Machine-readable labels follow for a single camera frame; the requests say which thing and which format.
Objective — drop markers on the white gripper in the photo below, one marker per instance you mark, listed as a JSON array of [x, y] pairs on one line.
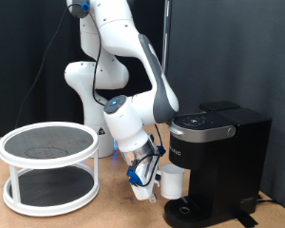
[[145, 182]]

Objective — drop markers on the white ceramic mug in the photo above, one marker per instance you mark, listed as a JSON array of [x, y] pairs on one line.
[[172, 183]]

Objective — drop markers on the black Keurig coffee machine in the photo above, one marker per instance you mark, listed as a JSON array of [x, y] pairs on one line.
[[231, 158]]

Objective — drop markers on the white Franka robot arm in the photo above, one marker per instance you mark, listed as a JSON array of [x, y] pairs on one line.
[[123, 126]]

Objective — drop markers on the white two-tier turntable rack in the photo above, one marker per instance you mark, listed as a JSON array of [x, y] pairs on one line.
[[38, 142]]

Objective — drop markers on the grey vertical metal pole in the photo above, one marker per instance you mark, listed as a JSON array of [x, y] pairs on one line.
[[166, 31]]

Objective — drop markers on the grey fabric backdrop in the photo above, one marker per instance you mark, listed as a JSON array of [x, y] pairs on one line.
[[269, 63]]

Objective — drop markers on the black fabric backdrop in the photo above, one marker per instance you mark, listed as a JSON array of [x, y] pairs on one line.
[[3, 63]]

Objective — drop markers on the blue mounted wrist camera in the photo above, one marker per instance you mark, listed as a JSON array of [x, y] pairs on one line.
[[161, 150]]

